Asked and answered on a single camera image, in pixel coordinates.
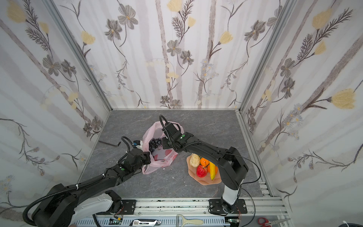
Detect silver black utility knife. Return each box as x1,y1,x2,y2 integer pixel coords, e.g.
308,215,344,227
129,219,161,227

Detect small orange fake fruit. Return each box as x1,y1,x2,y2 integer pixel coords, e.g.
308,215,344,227
199,158,209,167

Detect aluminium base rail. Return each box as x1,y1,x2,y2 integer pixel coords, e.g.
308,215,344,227
75,197,293,227

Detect red fake strawberry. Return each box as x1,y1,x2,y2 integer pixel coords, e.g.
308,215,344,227
196,165,208,178

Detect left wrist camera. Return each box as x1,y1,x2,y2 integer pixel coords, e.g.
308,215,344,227
133,140,143,150

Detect pink plastic bag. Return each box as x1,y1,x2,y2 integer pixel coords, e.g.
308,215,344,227
142,122,178,175

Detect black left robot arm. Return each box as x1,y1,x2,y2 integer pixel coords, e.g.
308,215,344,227
22,148,151,227

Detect dark fake grape bunch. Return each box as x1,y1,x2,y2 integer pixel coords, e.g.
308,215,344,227
148,138,162,154

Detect cream fake garlic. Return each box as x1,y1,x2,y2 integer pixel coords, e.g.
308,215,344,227
189,154,200,168

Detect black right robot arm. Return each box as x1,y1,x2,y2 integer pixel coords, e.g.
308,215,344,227
160,116,249,213

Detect yellow fake banana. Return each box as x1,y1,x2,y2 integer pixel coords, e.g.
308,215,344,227
209,162,216,180

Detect dark hex key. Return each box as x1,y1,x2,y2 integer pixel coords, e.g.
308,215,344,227
98,141,121,147

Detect red handled scissors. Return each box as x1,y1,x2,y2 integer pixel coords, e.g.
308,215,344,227
258,218,290,227

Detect pink scalloped plate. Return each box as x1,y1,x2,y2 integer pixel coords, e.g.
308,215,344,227
186,155,222,185

